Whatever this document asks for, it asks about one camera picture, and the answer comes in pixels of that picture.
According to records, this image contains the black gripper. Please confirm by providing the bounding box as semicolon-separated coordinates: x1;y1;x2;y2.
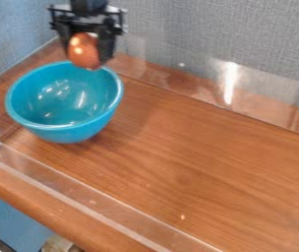
47;0;126;64

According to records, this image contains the brown toy mushroom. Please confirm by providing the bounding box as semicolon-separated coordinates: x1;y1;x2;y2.
67;32;102;70

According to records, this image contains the blue bowl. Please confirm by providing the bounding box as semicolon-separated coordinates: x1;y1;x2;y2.
5;61;123;144

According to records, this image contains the clear acrylic left barrier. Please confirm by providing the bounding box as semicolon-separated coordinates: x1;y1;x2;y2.
0;31;71;90

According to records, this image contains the clear acrylic barrier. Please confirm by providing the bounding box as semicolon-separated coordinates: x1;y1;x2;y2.
110;53;299;134
0;31;71;90
0;142;221;252

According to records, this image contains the clear acrylic back barrier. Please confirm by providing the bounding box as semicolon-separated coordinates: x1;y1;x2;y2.
110;53;299;134

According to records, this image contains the clear acrylic front barrier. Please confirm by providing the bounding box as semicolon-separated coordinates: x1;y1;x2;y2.
0;142;221;252

